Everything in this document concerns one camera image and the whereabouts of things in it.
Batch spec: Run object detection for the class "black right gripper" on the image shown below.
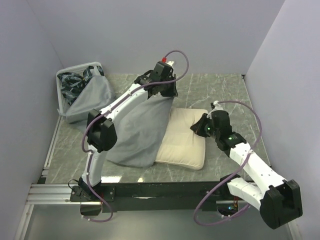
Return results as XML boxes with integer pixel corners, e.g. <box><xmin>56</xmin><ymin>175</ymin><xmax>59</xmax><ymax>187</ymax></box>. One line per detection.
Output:
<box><xmin>190</xmin><ymin>113</ymin><xmax>220</xmax><ymax>139</ymax></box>

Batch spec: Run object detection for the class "cream pillow with bear print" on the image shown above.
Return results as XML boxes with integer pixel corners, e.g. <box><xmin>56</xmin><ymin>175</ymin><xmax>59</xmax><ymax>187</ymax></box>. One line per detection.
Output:
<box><xmin>155</xmin><ymin>107</ymin><xmax>208</xmax><ymax>170</ymax></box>

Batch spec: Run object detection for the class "grey pillowcase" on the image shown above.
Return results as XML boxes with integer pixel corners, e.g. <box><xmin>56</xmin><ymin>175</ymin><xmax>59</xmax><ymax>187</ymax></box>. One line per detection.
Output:
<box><xmin>63</xmin><ymin>75</ymin><xmax>174</xmax><ymax>168</ymax></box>

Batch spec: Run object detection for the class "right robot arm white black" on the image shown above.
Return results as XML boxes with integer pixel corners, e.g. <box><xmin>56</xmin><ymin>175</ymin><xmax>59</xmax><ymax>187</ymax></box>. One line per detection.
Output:
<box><xmin>190</xmin><ymin>110</ymin><xmax>303</xmax><ymax>230</ymax></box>

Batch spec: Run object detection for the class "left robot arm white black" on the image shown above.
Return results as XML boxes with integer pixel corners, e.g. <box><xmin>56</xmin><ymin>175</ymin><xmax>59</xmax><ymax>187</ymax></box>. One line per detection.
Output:
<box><xmin>78</xmin><ymin>57</ymin><xmax>178</xmax><ymax>201</ymax></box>

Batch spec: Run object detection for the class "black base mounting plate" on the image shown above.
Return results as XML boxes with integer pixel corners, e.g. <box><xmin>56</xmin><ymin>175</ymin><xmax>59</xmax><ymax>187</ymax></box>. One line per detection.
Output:
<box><xmin>69</xmin><ymin>181</ymin><xmax>218</xmax><ymax>216</ymax></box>

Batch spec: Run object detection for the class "dark patterned cloth in basket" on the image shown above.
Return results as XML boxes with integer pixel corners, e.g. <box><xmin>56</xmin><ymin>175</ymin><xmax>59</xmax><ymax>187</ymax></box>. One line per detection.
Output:
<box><xmin>57</xmin><ymin>65</ymin><xmax>104</xmax><ymax>106</ymax></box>

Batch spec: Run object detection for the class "white plastic basket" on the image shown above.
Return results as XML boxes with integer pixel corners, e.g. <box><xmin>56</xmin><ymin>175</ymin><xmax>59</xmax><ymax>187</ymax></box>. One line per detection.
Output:
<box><xmin>56</xmin><ymin>62</ymin><xmax>105</xmax><ymax>116</ymax></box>

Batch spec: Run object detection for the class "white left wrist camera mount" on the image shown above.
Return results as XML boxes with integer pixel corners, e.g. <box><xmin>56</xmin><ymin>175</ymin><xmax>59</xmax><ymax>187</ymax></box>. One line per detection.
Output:
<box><xmin>161</xmin><ymin>57</ymin><xmax>175</xmax><ymax>67</ymax></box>

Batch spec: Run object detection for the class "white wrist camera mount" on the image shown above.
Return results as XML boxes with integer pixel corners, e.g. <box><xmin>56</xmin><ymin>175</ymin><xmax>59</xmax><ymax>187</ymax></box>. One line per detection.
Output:
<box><xmin>161</xmin><ymin>57</ymin><xmax>175</xmax><ymax>67</ymax></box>
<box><xmin>206</xmin><ymin>100</ymin><xmax>224</xmax><ymax>119</ymax></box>

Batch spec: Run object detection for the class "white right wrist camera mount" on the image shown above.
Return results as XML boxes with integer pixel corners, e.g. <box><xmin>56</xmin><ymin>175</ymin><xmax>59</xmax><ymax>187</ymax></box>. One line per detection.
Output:
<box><xmin>206</xmin><ymin>100</ymin><xmax>224</xmax><ymax>119</ymax></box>

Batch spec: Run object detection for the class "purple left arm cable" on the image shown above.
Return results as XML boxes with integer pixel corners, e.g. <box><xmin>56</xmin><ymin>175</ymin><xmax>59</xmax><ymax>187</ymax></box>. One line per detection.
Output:
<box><xmin>81</xmin><ymin>49</ymin><xmax>190</xmax><ymax>224</ymax></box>

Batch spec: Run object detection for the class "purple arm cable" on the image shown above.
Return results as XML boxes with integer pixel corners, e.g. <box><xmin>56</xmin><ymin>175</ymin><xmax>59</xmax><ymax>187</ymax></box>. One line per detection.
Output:
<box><xmin>81</xmin><ymin>49</ymin><xmax>190</xmax><ymax>224</ymax></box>
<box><xmin>193</xmin><ymin>100</ymin><xmax>263</xmax><ymax>226</ymax></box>

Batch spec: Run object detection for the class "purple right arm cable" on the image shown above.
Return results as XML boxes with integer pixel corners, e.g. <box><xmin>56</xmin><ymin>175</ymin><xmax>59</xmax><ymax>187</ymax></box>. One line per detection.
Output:
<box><xmin>193</xmin><ymin>100</ymin><xmax>263</xmax><ymax>226</ymax></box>

